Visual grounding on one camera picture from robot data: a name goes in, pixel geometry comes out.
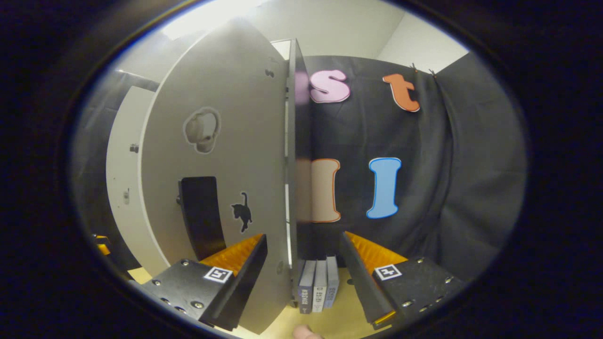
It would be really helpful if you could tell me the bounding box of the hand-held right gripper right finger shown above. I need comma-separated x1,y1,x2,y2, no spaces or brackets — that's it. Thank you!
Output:
339,232,467,329

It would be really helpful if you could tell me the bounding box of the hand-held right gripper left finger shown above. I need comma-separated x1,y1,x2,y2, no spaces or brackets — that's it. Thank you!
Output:
141,234,268,331

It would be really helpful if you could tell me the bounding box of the white shoe cabinet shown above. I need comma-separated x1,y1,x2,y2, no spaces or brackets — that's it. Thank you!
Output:
271,39,312,307

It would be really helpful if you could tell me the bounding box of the black door handle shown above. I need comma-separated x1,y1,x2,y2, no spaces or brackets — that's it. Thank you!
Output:
177,177,228,262

